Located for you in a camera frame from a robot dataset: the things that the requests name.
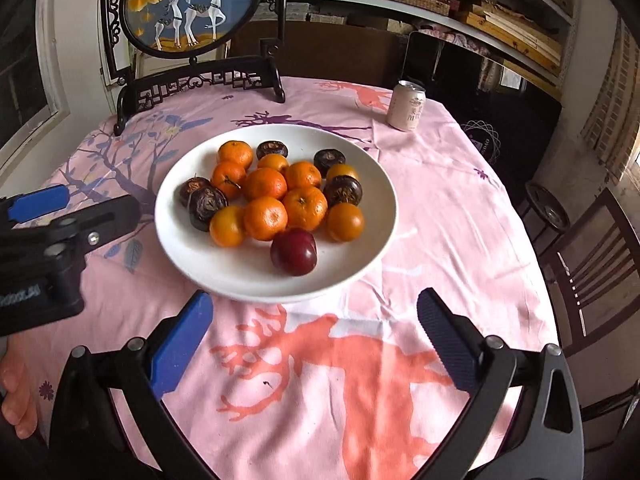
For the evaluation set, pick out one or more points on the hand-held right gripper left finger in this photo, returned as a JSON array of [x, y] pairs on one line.
[[182, 340]]

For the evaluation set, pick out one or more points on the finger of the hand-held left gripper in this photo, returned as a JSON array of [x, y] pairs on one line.
[[40, 202], [115, 215]]

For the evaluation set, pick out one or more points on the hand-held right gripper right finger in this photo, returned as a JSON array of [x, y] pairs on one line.
[[450, 345]]

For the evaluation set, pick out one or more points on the white round plate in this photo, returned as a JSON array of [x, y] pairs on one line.
[[240, 270]]

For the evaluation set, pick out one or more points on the dark red plum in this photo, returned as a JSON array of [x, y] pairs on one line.
[[294, 255]]

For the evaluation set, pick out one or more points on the pile of tangerines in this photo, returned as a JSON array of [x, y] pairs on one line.
[[270, 185]]

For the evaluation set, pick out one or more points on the person's left hand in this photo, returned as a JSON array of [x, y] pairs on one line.
[[17, 400]]

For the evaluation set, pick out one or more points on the white framed window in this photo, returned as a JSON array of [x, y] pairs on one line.
[[25, 75]]

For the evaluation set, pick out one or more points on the pink deer print tablecloth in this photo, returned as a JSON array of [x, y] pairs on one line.
[[450, 210]]

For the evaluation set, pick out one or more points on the dark wooden chair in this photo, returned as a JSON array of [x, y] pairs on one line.
[[595, 270]]

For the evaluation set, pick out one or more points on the round dark stool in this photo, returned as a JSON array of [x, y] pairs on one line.
[[547, 207]]

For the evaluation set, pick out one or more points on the round deer screen black stand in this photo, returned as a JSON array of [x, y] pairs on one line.
[[190, 5]]

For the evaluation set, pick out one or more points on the beige drink can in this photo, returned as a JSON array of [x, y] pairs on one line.
[[405, 110]]

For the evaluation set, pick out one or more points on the brown wooden board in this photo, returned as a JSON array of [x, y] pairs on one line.
[[325, 55]]

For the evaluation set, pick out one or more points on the black glossy cabinet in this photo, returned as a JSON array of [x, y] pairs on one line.
[[475, 80]]

